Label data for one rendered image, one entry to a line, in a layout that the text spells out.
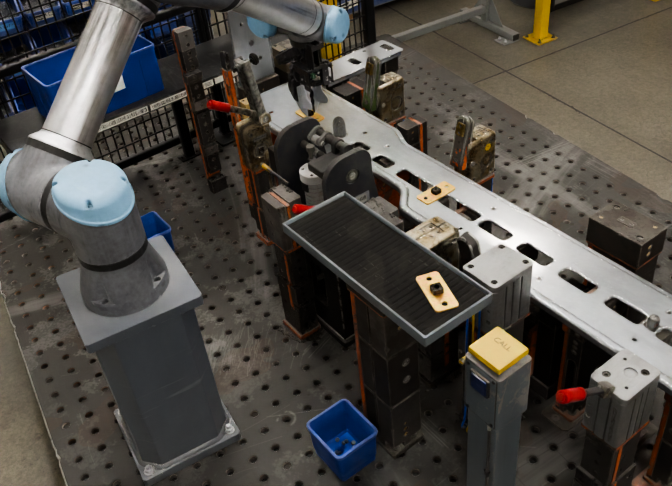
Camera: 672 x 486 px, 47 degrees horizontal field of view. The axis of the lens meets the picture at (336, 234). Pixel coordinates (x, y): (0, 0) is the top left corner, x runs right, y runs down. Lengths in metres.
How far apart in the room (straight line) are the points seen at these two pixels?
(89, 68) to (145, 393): 0.57
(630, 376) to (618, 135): 2.63
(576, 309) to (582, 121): 2.53
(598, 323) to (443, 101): 1.37
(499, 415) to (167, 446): 0.69
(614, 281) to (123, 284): 0.86
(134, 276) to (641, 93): 3.23
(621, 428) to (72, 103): 1.01
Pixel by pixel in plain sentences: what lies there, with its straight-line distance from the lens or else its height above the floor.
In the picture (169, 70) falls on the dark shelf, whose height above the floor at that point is 1.03.
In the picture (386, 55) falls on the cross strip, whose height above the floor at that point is 1.00.
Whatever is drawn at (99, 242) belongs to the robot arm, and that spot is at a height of 1.25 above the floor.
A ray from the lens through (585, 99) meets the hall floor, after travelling 4.06.
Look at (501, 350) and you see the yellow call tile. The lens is 1.11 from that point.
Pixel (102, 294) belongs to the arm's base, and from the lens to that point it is 1.34.
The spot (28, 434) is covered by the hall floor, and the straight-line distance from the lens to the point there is 2.77.
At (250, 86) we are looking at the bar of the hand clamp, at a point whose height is 1.15.
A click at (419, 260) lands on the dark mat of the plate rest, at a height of 1.16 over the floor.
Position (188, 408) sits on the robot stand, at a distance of 1.51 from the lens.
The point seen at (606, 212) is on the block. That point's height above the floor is 1.03.
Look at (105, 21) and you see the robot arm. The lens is 1.39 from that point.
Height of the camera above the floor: 1.98
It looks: 39 degrees down
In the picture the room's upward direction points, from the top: 7 degrees counter-clockwise
